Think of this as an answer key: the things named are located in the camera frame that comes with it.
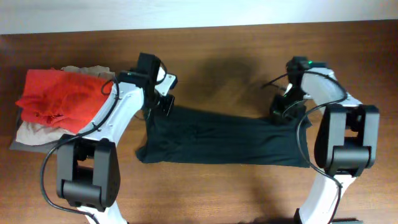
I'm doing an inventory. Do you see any grey folded shirt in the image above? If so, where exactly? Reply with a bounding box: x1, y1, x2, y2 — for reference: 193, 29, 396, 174
9, 111, 60, 154

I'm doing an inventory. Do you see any black Nike t-shirt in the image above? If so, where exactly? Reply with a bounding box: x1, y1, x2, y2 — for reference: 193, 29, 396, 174
136, 106, 312, 167

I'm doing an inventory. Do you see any black cable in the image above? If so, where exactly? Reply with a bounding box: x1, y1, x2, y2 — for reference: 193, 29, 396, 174
39, 60, 169, 224
261, 70, 348, 224

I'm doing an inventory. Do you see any red folded shirt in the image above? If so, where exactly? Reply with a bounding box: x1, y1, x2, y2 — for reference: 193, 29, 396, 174
16, 69, 113, 134

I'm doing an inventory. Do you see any beige folded shirt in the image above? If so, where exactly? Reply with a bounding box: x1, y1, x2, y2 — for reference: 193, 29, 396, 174
16, 65, 115, 146

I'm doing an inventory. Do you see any right black cable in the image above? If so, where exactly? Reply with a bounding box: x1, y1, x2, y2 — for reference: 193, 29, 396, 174
261, 70, 348, 224

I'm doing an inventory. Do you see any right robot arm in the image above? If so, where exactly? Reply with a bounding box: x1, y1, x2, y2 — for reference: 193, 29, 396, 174
270, 56, 380, 224

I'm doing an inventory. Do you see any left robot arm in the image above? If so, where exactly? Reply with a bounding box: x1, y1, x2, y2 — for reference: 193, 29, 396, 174
53, 53, 178, 223

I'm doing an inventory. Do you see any left black cable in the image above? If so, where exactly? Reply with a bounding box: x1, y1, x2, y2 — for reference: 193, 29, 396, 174
39, 60, 169, 224

